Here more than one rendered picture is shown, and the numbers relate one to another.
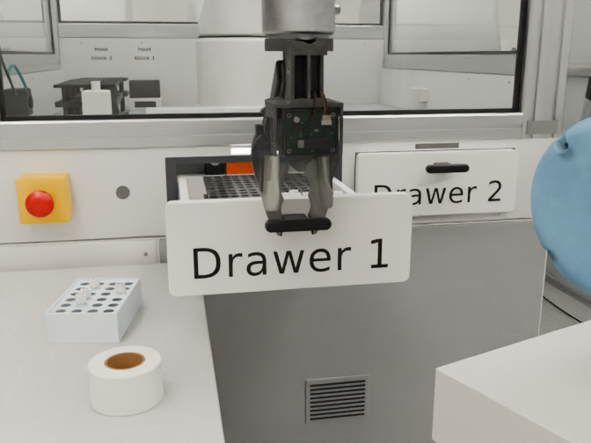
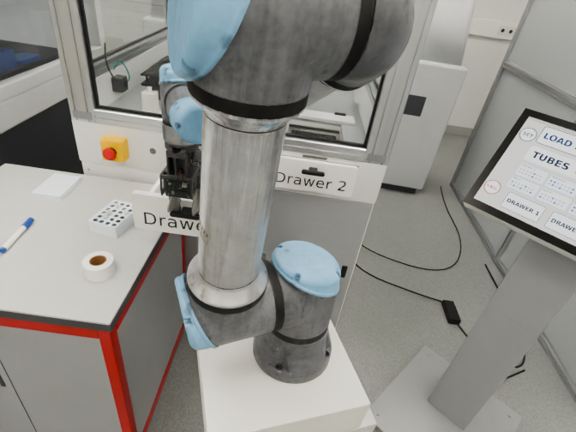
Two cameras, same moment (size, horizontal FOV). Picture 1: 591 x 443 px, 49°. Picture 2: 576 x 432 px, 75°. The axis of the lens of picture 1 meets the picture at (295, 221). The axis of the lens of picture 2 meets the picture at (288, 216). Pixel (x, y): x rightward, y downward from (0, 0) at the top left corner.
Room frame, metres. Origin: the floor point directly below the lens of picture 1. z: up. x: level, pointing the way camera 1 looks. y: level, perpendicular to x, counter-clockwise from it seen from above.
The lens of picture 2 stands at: (0.01, -0.37, 1.46)
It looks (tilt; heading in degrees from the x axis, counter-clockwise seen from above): 34 degrees down; 9
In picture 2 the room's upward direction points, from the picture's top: 9 degrees clockwise
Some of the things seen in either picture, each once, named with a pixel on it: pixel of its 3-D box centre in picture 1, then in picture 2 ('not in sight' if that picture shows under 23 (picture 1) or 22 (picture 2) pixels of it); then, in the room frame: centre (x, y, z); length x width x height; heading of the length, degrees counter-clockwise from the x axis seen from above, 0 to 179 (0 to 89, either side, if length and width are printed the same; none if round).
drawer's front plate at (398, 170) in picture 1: (437, 183); (311, 176); (1.11, -0.25, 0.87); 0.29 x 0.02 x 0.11; 101
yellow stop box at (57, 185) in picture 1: (44, 198); (114, 149); (0.98, 0.38, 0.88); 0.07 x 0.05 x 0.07; 101
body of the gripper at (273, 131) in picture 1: (300, 98); (182, 167); (0.69, -0.01, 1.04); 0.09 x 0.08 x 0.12; 11
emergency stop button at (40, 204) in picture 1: (40, 203); (110, 153); (0.94, 0.38, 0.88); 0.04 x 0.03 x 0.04; 101
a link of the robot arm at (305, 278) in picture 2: not in sight; (299, 286); (0.48, -0.33, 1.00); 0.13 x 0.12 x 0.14; 128
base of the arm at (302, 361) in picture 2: not in sight; (294, 331); (0.48, -0.34, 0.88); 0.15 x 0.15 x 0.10
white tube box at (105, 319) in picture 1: (97, 308); (116, 218); (0.77, 0.25, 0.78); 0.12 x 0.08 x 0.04; 1
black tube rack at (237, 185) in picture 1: (267, 208); not in sight; (0.94, 0.04, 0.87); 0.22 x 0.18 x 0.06; 11
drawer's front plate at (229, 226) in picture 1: (292, 243); (189, 217); (0.74, 0.00, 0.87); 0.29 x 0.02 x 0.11; 101
